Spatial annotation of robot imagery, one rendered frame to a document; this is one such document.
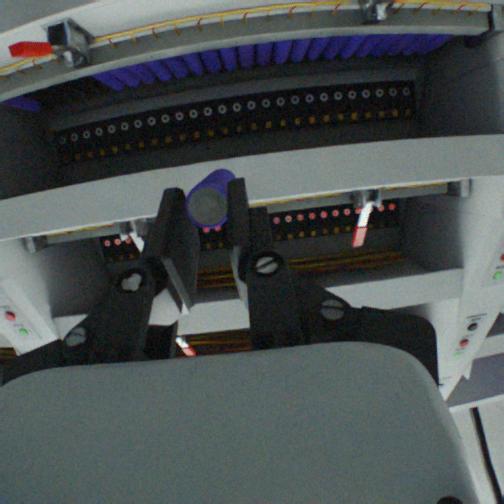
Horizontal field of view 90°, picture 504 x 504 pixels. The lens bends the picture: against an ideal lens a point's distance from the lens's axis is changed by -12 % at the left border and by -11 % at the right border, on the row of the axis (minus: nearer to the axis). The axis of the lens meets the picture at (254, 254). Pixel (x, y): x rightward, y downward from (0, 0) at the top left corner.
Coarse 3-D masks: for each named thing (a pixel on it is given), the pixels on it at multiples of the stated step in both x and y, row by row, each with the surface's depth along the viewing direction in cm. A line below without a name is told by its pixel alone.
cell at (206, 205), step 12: (204, 180) 12; (216, 180) 12; (228, 180) 13; (192, 192) 11; (204, 192) 11; (216, 192) 11; (192, 204) 11; (204, 204) 11; (216, 204) 11; (192, 216) 11; (204, 216) 11; (216, 216) 11
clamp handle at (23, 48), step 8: (8, 48) 15; (16, 48) 15; (24, 48) 15; (32, 48) 16; (40, 48) 17; (48, 48) 18; (56, 48) 19; (64, 48) 20; (16, 56) 15; (24, 56) 16; (32, 56) 17; (64, 56) 21; (72, 56) 21
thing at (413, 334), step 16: (368, 320) 7; (384, 320) 7; (400, 320) 7; (416, 320) 7; (352, 336) 7; (368, 336) 7; (384, 336) 7; (400, 336) 7; (416, 336) 7; (432, 336) 7; (416, 352) 6; (432, 352) 6; (432, 368) 6
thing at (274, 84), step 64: (0, 0) 18; (64, 0) 18; (128, 0) 19; (192, 0) 20; (256, 0) 22; (320, 0) 22; (448, 0) 22; (0, 64) 23; (448, 64) 33; (0, 128) 32; (64, 128) 38
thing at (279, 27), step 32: (416, 0) 21; (128, 32) 22; (160, 32) 24; (192, 32) 24; (224, 32) 24; (256, 32) 24; (288, 32) 24; (320, 32) 24; (352, 32) 25; (384, 32) 25; (416, 32) 25; (448, 32) 25; (480, 32) 24; (64, 64) 24; (96, 64) 24; (128, 64) 26; (0, 96) 25
